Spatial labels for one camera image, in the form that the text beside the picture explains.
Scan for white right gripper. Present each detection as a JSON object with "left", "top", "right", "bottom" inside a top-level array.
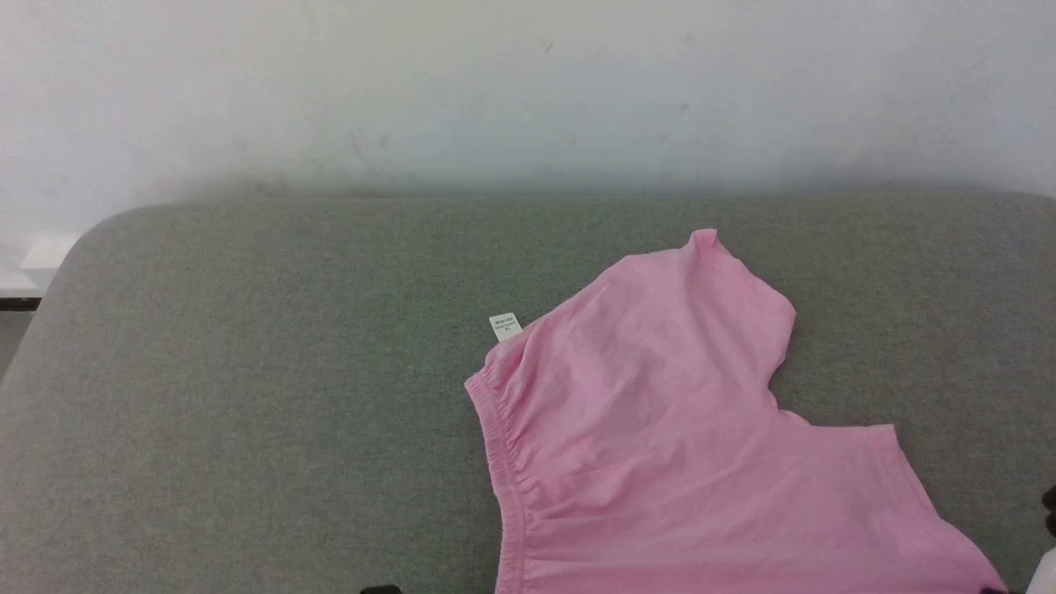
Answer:
[{"left": 1026, "top": 485, "right": 1056, "bottom": 594}]

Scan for pink cotton shorts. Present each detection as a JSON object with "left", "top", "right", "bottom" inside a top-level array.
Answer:
[{"left": 464, "top": 229, "right": 1012, "bottom": 594}]

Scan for white ledge with black strip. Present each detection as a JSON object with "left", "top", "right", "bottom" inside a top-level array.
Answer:
[{"left": 0, "top": 233, "right": 83, "bottom": 311}]

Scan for grey fabric sofa seat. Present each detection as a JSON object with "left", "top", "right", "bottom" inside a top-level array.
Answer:
[{"left": 0, "top": 193, "right": 1056, "bottom": 594}]

